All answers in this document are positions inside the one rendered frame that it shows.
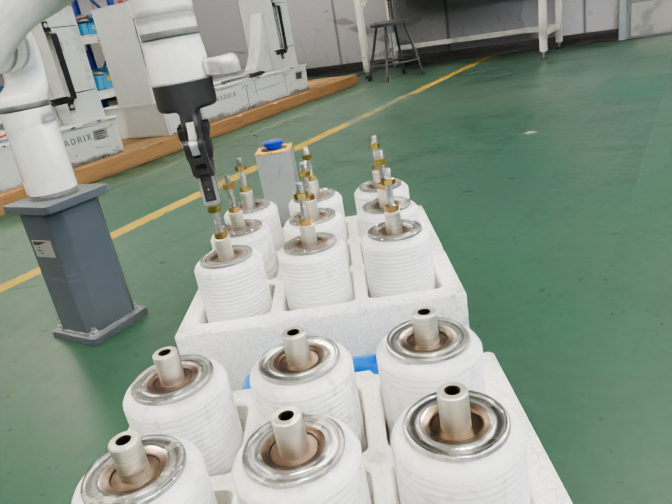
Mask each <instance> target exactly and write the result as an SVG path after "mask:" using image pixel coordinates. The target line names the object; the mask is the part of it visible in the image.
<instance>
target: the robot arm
mask: <svg viewBox="0 0 672 504"><path fill-rule="evenodd" d="M73 1H74V0H0V74H3V78H4V83H5V84H4V88H3V90H2V92H1V93H0V119H1V122H2V125H3V127H4V130H5V132H6V135H7V138H8V140H9V143H10V146H11V148H12V151H13V158H14V161H15V164H16V166H17V169H18V172H19V174H20V177H21V180H22V182H23V185H24V188H25V190H26V193H27V196H28V198H29V200H31V202H45V201H50V200H55V199H59V198H62V197H66V196H68V195H71V194H73V193H75V192H77V191H79V190H80V189H79V186H78V183H77V180H76V177H75V174H74V171H73V168H72V165H71V162H70V159H69V156H68V153H67V150H66V147H65V144H64V141H63V138H62V135H61V132H60V129H59V126H58V124H57V121H56V118H55V115H54V112H53V109H52V106H51V104H50V100H49V96H48V94H49V84H48V79H47V76H46V72H45V69H44V65H43V62H42V58H41V55H40V51H39V48H38V45H37V43H36V40H35V38H34V36H33V34H32V33H31V30H32V29H33V28H34V27H35V26H37V25H38V24H39V23H41V22H43V21H44V20H46V19H47V18H49V17H51V16H52V15H54V14H56V13H57V12H59V11H60V10H62V9H63V8H65V7H66V6H68V5H69V4H71V3H72V2H73ZM129 2H130V5H131V8H132V11H133V15H134V18H135V21H136V25H137V28H138V32H139V36H140V39H141V42H143V43H142V48H143V54H144V61H145V66H146V69H147V73H148V77H149V80H150V84H151V87H152V91H153V95H154V98H155V102H156V106H157V110H158V111H159V112H160V113H162V114H172V113H177V114H178V115H179V117H180V123H181V124H178V127H177V128H176V129H177V133H178V137H179V140H180V141H181V142H182V148H183V149H184V151H185V155H186V159H187V161H188V162H189V164H190V167H191V170H192V175H193V176H194V177H196V179H198V183H199V187H200V191H201V195H202V198H203V202H204V205H206V206H210V205H215V204H219V203H220V193H219V189H218V185H217V181H216V177H215V169H216V168H215V165H214V162H215V160H214V158H213V153H214V148H213V144H212V140H211V136H210V131H211V128H210V124H209V120H208V119H204V120H203V119H202V115H201V111H200V108H204V107H207V106H210V105H213V104H215V103H216V101H217V96H216V92H215V87H214V83H213V79H212V75H220V74H227V73H232V72H237V71H240V70H241V67H240V63H239V59H238V57H237V56H236V55H235V54H234V53H227V54H223V55H220V56H216V57H211V58H207V54H206V51H205V48H204V45H203V42H202V40H201V37H200V34H199V29H198V25H197V20H196V16H195V12H194V8H193V4H192V0H129Z"/></svg>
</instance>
